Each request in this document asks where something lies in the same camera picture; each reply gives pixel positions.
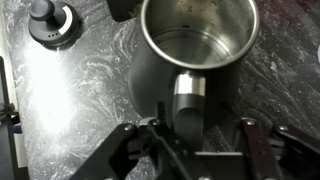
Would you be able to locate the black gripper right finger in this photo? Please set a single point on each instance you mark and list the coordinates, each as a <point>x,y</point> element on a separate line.
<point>281,152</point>

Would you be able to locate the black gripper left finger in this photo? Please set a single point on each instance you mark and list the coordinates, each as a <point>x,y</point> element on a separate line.
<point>120,152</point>

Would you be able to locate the black gooseneck kettle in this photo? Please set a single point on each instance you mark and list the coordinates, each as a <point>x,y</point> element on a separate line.
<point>189,58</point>

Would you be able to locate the black kettle lid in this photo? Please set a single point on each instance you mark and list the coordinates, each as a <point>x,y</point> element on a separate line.
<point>52,23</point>

